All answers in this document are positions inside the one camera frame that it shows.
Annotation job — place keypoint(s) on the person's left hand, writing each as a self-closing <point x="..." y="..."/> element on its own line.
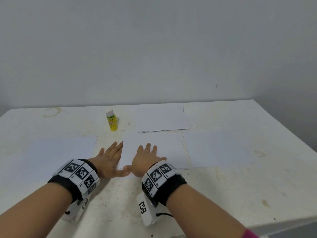
<point x="109" y="162"/>

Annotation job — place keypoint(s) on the person's right hand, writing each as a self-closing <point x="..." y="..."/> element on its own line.
<point x="146" y="160"/>

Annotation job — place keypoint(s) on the glued white paper sheet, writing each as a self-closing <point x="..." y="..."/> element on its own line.
<point x="162" y="117"/>
<point x="173" y="146"/>

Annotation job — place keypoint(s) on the yellow glue stick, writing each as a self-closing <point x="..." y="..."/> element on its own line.
<point x="112" y="121"/>

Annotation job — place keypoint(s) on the stack of white paper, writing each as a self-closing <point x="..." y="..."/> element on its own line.
<point x="220" y="148"/>
<point x="52" y="158"/>

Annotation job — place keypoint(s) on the person's left forearm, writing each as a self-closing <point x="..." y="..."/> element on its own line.
<point x="27" y="215"/>

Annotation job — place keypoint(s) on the person's right forearm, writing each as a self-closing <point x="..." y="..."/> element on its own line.
<point x="205" y="215"/>

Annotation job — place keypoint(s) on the black marker wristband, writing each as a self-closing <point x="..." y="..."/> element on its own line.
<point x="163" y="182"/>
<point x="75" y="178"/>

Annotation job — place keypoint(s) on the pink sleeve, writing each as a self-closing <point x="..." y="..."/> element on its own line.
<point x="250" y="234"/>

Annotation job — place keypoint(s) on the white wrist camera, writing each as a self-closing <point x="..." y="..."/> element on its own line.
<point x="77" y="209"/>
<point x="146" y="209"/>

